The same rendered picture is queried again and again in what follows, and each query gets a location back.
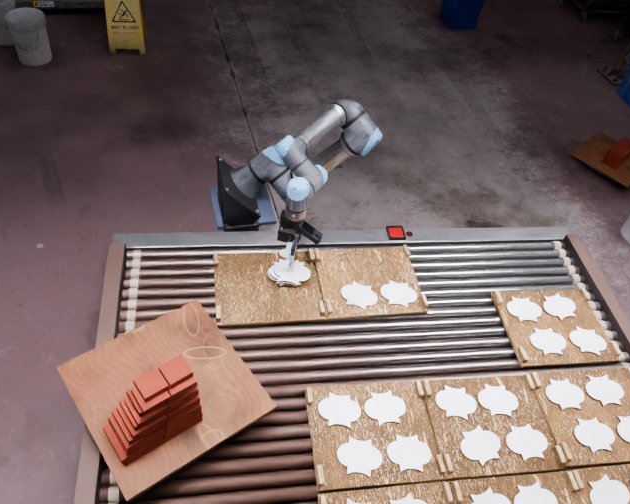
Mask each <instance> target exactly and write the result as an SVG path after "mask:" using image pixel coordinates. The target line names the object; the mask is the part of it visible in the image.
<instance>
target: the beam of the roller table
mask: <svg viewBox="0 0 630 504"><path fill-rule="evenodd" d="M318 231H319V232H321V233H322V234H323V236H322V239H321V242H319V243H318V244H314V243H313V242H312V241H310V240H309V239H308V238H306V237H305V236H304V235H301V239H300V240H299V243H297V247H324V246H373V245H422V244H470V243H519V242H552V241H559V242H562V240H563V239H564V237H565V236H566V234H571V233H570V232H569V230H568V228H567V227H503V228H438V229H404V232H405V235H406V232H408V231H409V232H412V233H413V236H411V237H409V236H407V235H406V240H389V238H388V235H387V231H386V229H373V230H318ZM277 236H278V231H243V232H178V233H114V234H113V240H112V243H117V242H125V244H126V249H127V251H129V250H136V249H141V250H178V249H227V248H275V247H286V246H287V244H288V243H293V242H287V243H285V242H282V241H278V240H277Z"/></svg>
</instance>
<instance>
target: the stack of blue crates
mask: <svg viewBox="0 0 630 504"><path fill-rule="evenodd" d="M484 2H485V0H443V2H442V6H441V8H442V10H441V14H440V17H441V18H442V19H443V21H444V22H445V23H446V25H447V26H448V27H449V28H450V29H475V28H476V25H477V22H478V17H479V14H480V11H481V10H482V7H483V4H484Z"/></svg>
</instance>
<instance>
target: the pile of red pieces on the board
mask: <svg viewBox="0 0 630 504"><path fill-rule="evenodd" d="M158 368H159V370H158V369H157V367H156V368H154V369H152V370H150V371H149V372H147V373H145V374H143V375H141V376H139V377H137V378H135V379H134V380H133V382H134V385H135V386H134V387H132V388H130V389H128V390H126V394H127V397H125V398H123V399H121V400H119V403H120V405H121V406H119V407H117V408H116V409H114V410H112V411H111V412H112V415H111V416H109V417H108V422H109V423H108V424H107V425H105V426H103V430H104V432H105V433H106V435H107V437H108V439H109V441H110V443H111V444H112V446H113V448H114V450H115V452H116V453H117V455H118V457H119V459H120V461H121V463H122V464H124V466H127V465H129V464H130V463H132V462H134V461H135V460H137V459H139V458H140V457H142V456H144V455H145V454H147V453H149V452H151V451H152V450H154V449H156V448H157V447H159V446H161V445H162V444H164V440H165V441H166V442H167V441H169V440H170V439H172V438H174V437H175V436H177V435H179V434H180V433H182V432H184V431H185V430H187V429H189V428H190V427H192V426H194V425H196V424H197V423H199V422H201V421H202V420H203V418H202V416H203V412H202V408H201V404H200V398H199V396H198V394H199V391H198V389H197V387H196V386H197V381H196V379H195V378H194V376H193V371H192V370H191V368H190V367H189V365H188V364H187V363H186V361H185V360H184V358H183V357H182V356H181V355H179V356H177V357H175V358H173V359H171V360H169V361H168V362H166V363H164V364H162V365H160V366H159V367H158ZM163 438H164V439H163Z"/></svg>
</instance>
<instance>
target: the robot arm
mask: <svg viewBox="0 0 630 504"><path fill-rule="evenodd" d="M340 126H341V128H342V129H343V130H344V131H343V132H342V133H341V135H340V139H338V140H337V141H336V142H334V143H333V144H332V145H330V146H329V147H328V148H326V149H325V150H323V151H322V152H321V153H319V154H318V155H317V156H315V157H314V158H313V159H311V160H309V159H308V157H307V156H306V155H305V154H306V153H307V152H309V151H310V150H311V149H312V148H313V147H314V146H315V145H317V144H318V143H319V142H320V141H321V140H322V139H323V138H325V137H326V136H327V135H328V134H329V133H330V132H331V131H333V130H334V129H335V128H336V127H340ZM381 139H382V133H381V132H380V130H379V129H378V126H376V124H375V123H374V122H373V120H372V119H371V118H370V116H369V115H368V114H367V112H366V111H365V110H364V108H363V106H362V105H360V104H359V103H358V102H356V101H353V100H349V99H340V100H336V101H333V102H331V103H330V104H329V105H328V106H327V107H326V108H325V111H324V112H323V113H322V114H321V115H320V116H318V117H317V118H316V119H315V120H314V121H312V122H311V123H310V124H309V125H308V126H306V127H305V128H304V129H303V130H302V131H300V132H299V133H298V134H297V135H296V136H294V137H293V138H292V137H291V136H290V135H288V136H286V137H285V138H284V139H282V140H281V141H280V142H279V143H277V144H276V145H275V146H270V147H268V148H267V149H265V150H263V152H261V153H260V154H259V155H258V156H256V157H255V158H254V159H253V160H251V161H250V162H249V163H248V164H245V165H243V166H240V167H237V168H235V169H234V170H232V171H231V176H232V179H233V181H234V183H235V184H236V186H237V187H238V188H239V190H240V191H241V192H242V193H243V194H244V195H246V196H247V197H249V198H253V197H255V196H256V195H257V194H258V192H259V191H260V189H261V188H262V186H263V185H264V184H265V183H266V182H269V183H270V185H271V186H272V187H273V188H274V190H275V191H276V192H277V193H278V195H279V196H280V197H281V199H282V200H283V201H284V202H285V203H286V207H285V210H282V213H281V216H280V219H281V222H280V226H279V229H278V236H277V240H278V241H282V242H285V243H287V242H293V243H288V244H287V246H286V249H283V250H280V252H279V254H280V255H281V256H282V257H284V258H286V259H288V260H289V267H290V266H291V265H292V264H293V262H294V258H295V253H296V248H297V243H299V240H300V239H301V235H304V236H305V237H306V238H308V239H309V240H310V241H312V242H313V243H314V244H318V243H319V242H321V239H322V236H323V234H322V233H321V232H319V231H318V230H317V229H315V228H314V227H313V226H311V225H310V224H309V223H307V222H306V221H305V220H304V218H305V214H306V208H307V201H308V200H309V199H310V198H311V197H312V196H313V194H315V193H316V192H317V191H318V190H319V189H320V188H321V187H322V186H323V185H324V184H325V182H326V181H327V178H328V175H327V173H328V172H329V171H330V170H332V169H333V168H335V167H336V166H337V165H339V164H340V163H342V162H343V161H344V160H346V159H347V158H349V157H350V156H352V155H354V156H358V155H359V154H361V155H362V156H365V155H366V154H367V153H368V152H369V151H371V150H372V149H373V148H374V147H375V146H376V145H377V144H378V142H379V141H380V140H381ZM291 246H292V249H291Z"/></svg>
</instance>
